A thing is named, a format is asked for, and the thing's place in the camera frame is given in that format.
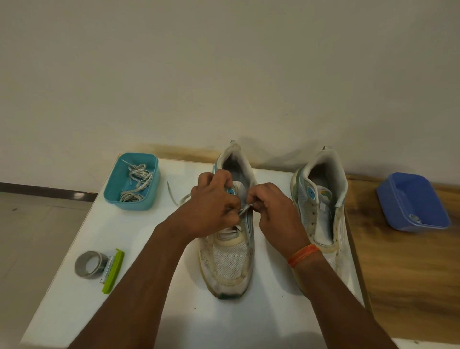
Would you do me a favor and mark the teal plastic container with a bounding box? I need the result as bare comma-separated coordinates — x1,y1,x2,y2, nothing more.
103,153,160,212

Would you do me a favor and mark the worn white sneaker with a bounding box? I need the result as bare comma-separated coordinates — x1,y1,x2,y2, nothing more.
198,140,258,300
290,147,355,299

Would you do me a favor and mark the green utility cutter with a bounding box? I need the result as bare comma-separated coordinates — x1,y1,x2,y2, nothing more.
100,248,126,295

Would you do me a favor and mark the person's left hand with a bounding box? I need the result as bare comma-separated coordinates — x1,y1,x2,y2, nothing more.
163,169,242,249

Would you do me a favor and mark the person's right forearm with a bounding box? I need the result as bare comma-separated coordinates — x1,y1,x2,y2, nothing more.
293,251,398,349

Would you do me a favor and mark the person's right hand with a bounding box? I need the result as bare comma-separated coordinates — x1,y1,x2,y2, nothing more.
246,182,311,262

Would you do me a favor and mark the grey tape roll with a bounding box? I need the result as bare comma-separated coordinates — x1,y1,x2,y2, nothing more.
74,251,108,279

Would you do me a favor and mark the person's left forearm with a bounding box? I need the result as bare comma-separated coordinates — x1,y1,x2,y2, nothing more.
68,224,191,349

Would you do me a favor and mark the orange thread wristband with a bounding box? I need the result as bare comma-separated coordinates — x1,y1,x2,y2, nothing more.
287,244,321,268

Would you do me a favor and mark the blue plastic container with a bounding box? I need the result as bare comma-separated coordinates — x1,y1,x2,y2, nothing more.
376,172,452,233

